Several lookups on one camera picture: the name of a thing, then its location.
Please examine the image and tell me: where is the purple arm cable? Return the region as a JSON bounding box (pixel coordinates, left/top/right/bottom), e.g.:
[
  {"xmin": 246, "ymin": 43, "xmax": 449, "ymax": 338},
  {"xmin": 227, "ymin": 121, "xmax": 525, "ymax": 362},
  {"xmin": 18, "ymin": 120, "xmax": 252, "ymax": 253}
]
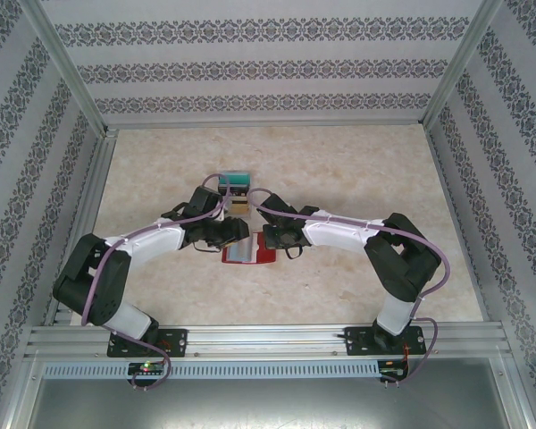
[
  {"xmin": 247, "ymin": 187, "xmax": 452, "ymax": 385},
  {"xmin": 80, "ymin": 172, "xmax": 233, "ymax": 392}
]

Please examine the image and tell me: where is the aluminium frame post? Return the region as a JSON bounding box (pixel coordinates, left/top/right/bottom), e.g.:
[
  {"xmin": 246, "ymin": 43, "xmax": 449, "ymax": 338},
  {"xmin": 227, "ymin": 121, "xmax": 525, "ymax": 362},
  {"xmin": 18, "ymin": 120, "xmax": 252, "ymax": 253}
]
[
  {"xmin": 422, "ymin": 0, "xmax": 506, "ymax": 129},
  {"xmin": 17, "ymin": 0, "xmax": 111, "ymax": 135}
]

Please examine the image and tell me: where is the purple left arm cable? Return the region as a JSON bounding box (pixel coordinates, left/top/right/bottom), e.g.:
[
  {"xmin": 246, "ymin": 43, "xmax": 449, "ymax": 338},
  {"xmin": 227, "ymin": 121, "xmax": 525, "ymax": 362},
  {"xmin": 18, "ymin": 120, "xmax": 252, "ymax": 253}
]
[{"xmin": 80, "ymin": 172, "xmax": 233, "ymax": 392}]

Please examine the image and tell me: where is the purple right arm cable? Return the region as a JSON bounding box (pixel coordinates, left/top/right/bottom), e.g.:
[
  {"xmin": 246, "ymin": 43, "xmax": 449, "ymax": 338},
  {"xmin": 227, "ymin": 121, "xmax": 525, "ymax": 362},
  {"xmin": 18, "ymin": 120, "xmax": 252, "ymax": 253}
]
[{"xmin": 247, "ymin": 187, "xmax": 452, "ymax": 385}]

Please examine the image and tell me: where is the clear acrylic card holder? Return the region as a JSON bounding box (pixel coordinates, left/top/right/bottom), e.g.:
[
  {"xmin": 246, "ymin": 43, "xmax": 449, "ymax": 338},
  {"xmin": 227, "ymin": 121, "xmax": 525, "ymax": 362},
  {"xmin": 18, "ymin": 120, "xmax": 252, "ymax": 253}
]
[{"xmin": 217, "ymin": 171, "xmax": 255, "ymax": 221}]

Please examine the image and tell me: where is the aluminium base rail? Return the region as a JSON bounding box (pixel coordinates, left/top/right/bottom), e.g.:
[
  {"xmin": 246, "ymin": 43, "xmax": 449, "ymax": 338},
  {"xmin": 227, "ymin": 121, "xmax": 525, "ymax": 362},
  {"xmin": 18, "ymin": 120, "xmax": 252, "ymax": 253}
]
[{"xmin": 24, "ymin": 324, "xmax": 513, "ymax": 358}]

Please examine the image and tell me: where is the grey metal sheet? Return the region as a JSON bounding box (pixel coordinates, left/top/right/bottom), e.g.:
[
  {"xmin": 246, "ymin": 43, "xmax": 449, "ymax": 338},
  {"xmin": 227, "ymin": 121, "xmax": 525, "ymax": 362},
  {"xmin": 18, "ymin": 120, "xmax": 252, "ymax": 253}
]
[{"xmin": 8, "ymin": 357, "xmax": 536, "ymax": 429}]

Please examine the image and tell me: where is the red card wallet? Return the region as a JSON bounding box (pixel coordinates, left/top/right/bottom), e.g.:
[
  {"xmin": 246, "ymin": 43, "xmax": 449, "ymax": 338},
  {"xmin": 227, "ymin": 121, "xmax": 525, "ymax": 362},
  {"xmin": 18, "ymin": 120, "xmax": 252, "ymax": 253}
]
[{"xmin": 221, "ymin": 231, "xmax": 280, "ymax": 266}]

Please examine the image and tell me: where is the aluminium frame rail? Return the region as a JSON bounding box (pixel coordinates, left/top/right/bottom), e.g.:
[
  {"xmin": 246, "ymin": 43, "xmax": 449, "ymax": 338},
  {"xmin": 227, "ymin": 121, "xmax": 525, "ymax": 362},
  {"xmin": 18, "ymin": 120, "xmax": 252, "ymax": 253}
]
[
  {"xmin": 102, "ymin": 118, "xmax": 428, "ymax": 131},
  {"xmin": 423, "ymin": 127, "xmax": 492, "ymax": 323},
  {"xmin": 44, "ymin": 129, "xmax": 120, "ymax": 327}
]

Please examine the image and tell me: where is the green card stack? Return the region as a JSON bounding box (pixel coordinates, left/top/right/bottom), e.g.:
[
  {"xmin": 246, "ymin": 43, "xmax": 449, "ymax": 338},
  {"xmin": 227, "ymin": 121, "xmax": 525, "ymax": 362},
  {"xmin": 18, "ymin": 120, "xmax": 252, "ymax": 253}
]
[{"xmin": 219, "ymin": 172, "xmax": 251, "ymax": 188}]

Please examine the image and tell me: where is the grey slotted cable duct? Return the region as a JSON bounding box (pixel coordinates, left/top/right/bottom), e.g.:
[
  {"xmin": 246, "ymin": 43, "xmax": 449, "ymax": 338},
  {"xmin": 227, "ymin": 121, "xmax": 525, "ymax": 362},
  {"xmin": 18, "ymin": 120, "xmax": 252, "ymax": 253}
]
[{"xmin": 42, "ymin": 359, "xmax": 381, "ymax": 381}]

